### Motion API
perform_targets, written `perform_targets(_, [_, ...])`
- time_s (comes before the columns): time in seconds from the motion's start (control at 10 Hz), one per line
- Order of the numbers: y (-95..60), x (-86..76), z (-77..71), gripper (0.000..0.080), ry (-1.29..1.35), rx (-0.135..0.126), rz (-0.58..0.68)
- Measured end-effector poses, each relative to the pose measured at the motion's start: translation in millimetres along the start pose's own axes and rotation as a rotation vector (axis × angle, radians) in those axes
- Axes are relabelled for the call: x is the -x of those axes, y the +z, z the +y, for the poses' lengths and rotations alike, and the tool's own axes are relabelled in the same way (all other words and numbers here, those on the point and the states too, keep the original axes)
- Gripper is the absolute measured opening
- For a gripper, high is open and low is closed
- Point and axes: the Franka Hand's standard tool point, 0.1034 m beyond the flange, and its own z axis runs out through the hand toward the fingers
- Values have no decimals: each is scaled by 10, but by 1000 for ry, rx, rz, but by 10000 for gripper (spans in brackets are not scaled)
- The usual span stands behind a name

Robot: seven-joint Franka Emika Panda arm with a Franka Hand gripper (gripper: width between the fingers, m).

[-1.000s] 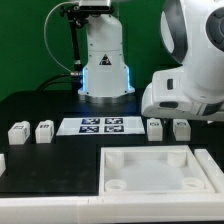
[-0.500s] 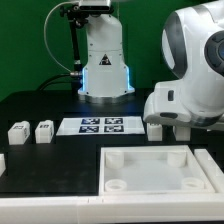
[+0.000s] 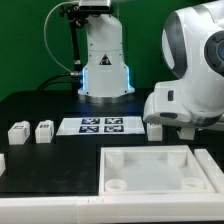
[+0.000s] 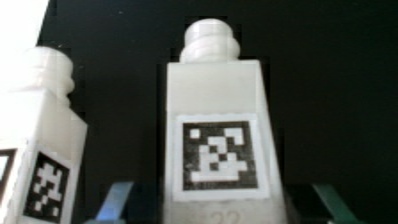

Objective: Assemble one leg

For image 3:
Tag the white part at left edge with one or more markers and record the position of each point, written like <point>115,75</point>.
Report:
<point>2,164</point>

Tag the white obstacle wall right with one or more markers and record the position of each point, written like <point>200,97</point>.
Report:
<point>211,169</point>

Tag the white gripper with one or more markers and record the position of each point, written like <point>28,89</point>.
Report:
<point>163,106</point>

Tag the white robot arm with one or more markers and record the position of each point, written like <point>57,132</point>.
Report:
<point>193,49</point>

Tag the white marker sheet with tags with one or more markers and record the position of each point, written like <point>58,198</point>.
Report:
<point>101,126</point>

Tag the white square tabletop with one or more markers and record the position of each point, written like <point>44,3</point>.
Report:
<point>151,170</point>

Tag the white obstacle wall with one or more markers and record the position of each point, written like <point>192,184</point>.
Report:
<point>211,169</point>
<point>112,209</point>

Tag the white obstacle wall front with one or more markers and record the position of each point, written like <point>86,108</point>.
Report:
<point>112,209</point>

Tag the black camera stand pole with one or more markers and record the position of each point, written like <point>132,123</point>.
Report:
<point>77,20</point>

